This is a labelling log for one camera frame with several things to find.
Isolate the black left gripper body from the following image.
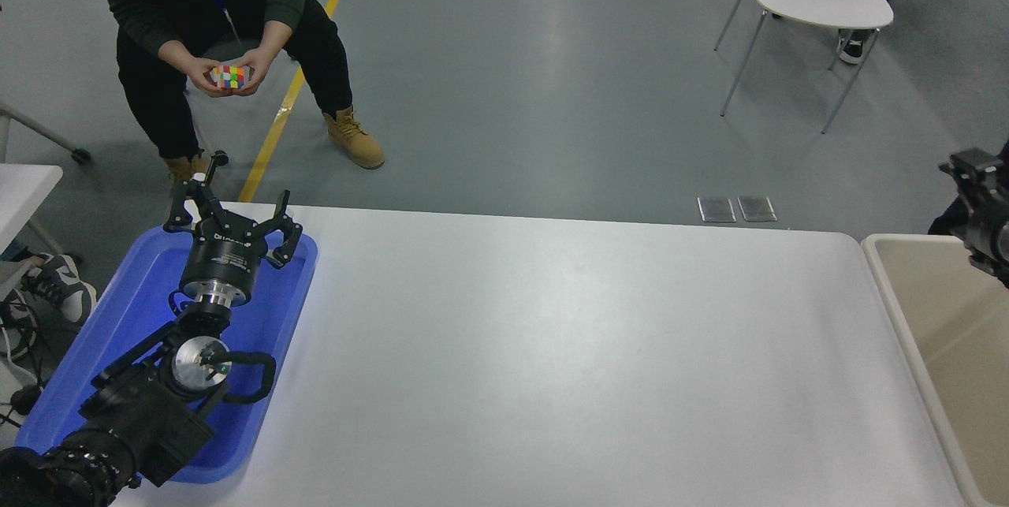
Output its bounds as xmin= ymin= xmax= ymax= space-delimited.
xmin=180 ymin=228 xmax=274 ymax=301

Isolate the grey and white sneaker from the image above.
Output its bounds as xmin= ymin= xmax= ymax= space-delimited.
xmin=24 ymin=252 xmax=98 ymax=325

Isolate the black stool caster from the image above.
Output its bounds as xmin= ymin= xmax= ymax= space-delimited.
xmin=193 ymin=150 xmax=230 ymax=185

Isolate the large pale bin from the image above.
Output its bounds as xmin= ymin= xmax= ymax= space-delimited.
xmin=862 ymin=233 xmax=1009 ymax=507

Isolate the metal leg with caster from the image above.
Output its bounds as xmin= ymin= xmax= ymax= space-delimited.
xmin=0 ymin=103 xmax=91 ymax=166

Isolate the person's right hand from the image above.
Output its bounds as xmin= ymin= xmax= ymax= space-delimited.
xmin=184 ymin=58 xmax=231 ymax=99

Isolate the person's left hand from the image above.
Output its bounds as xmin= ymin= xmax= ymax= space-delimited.
xmin=230 ymin=50 xmax=274 ymax=97

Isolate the small white table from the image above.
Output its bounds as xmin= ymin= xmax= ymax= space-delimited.
xmin=0 ymin=164 xmax=64 ymax=255

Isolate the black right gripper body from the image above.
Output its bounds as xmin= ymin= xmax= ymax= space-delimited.
xmin=958 ymin=201 xmax=1003 ymax=265

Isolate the blue plastic tray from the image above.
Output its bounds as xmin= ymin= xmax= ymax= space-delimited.
xmin=14 ymin=223 xmax=319 ymax=486

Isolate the metal floor plate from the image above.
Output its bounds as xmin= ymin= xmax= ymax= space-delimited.
xmin=697 ymin=196 xmax=737 ymax=225
xmin=736 ymin=196 xmax=778 ymax=223

